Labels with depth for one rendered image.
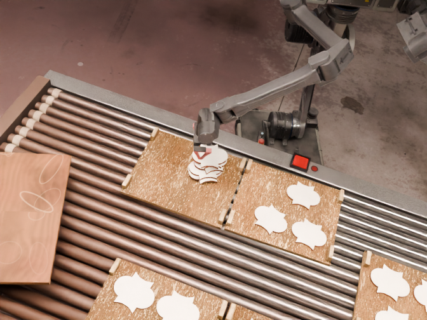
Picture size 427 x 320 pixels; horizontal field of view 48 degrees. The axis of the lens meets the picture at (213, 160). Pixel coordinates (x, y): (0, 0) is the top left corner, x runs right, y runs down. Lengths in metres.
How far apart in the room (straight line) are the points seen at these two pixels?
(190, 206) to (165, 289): 0.35
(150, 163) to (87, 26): 2.31
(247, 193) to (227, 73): 1.98
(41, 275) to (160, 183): 0.58
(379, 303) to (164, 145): 1.02
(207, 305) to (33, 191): 0.72
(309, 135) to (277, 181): 1.21
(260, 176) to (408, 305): 0.72
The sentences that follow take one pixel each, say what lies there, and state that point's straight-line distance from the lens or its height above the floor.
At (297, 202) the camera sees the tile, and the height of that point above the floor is 0.95.
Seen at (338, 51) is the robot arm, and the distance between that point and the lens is 1.66.
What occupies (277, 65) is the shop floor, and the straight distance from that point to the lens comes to 3.97.
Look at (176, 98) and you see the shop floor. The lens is 3.54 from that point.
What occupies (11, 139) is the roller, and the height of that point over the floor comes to 0.92.
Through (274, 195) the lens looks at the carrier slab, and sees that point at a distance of 1.95.
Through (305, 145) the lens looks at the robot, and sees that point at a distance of 3.11.
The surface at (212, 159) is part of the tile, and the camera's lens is 1.93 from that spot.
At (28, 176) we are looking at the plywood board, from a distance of 1.84.
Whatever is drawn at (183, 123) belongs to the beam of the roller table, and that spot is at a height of 0.92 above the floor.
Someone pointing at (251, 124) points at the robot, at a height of 0.24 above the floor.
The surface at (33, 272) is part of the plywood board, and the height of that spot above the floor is 1.04.
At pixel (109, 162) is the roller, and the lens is 1.99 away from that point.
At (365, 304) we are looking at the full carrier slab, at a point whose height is 0.94.
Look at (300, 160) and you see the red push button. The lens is 2.10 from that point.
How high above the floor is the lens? 2.51
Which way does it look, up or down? 52 degrees down
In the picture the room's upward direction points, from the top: 12 degrees clockwise
